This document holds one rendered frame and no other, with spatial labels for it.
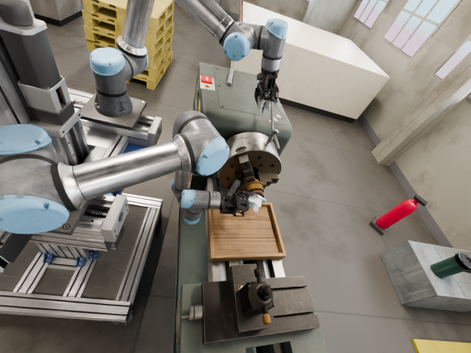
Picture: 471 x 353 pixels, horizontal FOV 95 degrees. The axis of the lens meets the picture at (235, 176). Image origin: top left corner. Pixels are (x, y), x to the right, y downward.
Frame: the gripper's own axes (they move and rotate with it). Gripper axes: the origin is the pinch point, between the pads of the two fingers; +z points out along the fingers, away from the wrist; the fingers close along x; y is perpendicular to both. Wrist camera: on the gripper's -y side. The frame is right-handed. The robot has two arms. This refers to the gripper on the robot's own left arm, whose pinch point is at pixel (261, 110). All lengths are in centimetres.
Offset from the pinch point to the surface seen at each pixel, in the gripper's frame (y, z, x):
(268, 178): 22.7, 22.9, 1.8
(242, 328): 79, 27, -19
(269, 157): 18.2, 12.7, 1.4
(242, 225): 36, 42, -11
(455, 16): -244, 18, 337
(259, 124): 0.0, 7.9, -0.1
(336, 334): 82, 151, 64
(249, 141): 12.3, 7.7, -7.2
